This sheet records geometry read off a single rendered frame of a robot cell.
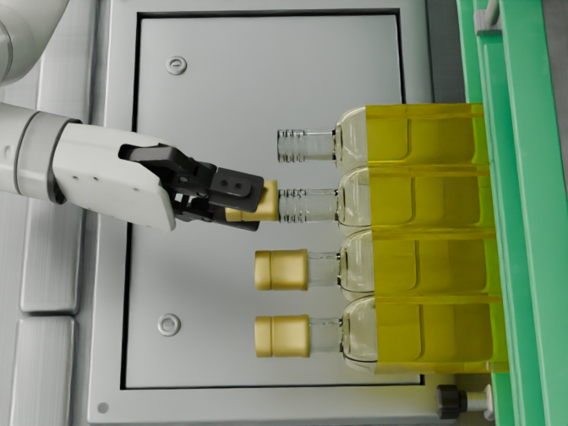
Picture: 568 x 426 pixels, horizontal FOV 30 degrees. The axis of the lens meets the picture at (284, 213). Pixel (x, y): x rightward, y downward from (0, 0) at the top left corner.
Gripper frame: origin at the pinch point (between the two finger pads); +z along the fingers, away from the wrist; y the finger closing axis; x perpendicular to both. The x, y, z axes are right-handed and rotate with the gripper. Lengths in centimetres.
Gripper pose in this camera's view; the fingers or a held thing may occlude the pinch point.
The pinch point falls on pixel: (237, 199)
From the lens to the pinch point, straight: 89.8
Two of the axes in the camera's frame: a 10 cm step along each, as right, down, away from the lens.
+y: -0.1, -3.7, -9.3
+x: 2.4, -9.0, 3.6
